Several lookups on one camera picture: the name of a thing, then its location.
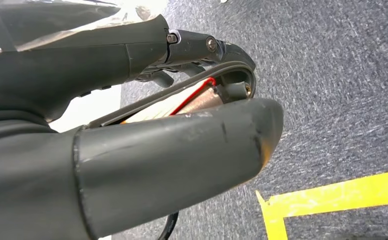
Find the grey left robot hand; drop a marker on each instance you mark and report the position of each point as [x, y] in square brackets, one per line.
[164, 159]

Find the clear plastic film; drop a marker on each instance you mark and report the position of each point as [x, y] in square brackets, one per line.
[131, 11]

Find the yellow floor tape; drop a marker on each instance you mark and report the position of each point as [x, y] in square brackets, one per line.
[346, 195]

